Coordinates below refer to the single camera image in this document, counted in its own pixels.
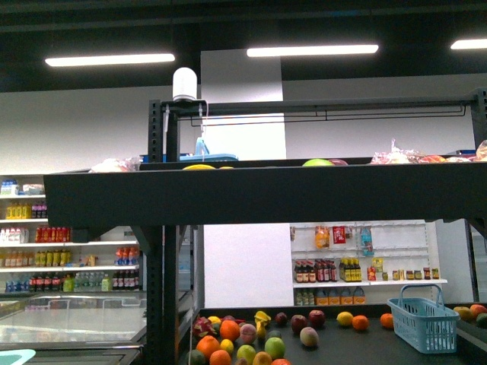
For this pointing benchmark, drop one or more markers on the yellow banana top shelf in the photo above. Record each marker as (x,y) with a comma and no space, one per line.
(199,166)

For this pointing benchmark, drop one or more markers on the blue basket on top shelf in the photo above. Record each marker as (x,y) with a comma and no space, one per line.
(202,154)

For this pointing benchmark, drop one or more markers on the blue basket on shelf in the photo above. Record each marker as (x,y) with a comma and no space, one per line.
(202,154)
(427,325)

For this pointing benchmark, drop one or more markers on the green apple top shelf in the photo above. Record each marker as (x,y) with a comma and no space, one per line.
(317,162)

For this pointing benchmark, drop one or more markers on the green apple shelf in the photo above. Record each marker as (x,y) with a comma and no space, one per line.
(317,162)
(275,347)

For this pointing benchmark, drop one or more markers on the large orange far shelf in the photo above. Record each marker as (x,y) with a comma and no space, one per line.
(229,330)

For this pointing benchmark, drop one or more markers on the red apple far shelf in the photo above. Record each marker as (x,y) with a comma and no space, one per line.
(317,318)

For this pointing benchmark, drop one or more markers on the green apple far shelf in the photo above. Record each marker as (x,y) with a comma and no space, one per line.
(275,347)

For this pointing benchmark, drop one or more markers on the peach far shelf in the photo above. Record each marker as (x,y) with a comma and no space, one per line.
(309,337)

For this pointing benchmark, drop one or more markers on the yellow lemon far shelf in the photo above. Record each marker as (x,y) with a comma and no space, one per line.
(345,319)

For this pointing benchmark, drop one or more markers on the black metal produce shelf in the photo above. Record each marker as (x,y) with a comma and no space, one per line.
(162,199)

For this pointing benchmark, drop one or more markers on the orange beside far lemon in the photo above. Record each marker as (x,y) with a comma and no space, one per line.
(360,323)

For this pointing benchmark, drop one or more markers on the blue basket on far shelf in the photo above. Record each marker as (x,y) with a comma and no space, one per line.
(427,325)

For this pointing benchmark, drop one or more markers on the white dome device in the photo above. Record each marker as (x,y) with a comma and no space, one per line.
(184,85)

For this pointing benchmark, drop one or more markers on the middle ceiling light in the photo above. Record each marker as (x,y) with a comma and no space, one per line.
(292,51)

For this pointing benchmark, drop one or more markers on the ceiling light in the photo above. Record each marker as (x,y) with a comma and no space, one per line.
(292,51)
(130,59)

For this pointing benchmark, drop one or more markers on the left ceiling light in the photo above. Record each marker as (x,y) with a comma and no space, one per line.
(130,59)

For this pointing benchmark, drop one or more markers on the pink dragon fruit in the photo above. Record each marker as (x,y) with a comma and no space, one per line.
(203,327)

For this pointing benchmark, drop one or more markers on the left drinks shelving unit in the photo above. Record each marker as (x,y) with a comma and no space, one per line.
(39,257)

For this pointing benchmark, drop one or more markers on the glass chest freezer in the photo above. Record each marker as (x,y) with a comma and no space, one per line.
(93,328)

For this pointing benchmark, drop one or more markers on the back wall goods shelving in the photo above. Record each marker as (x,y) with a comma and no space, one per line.
(362,262)

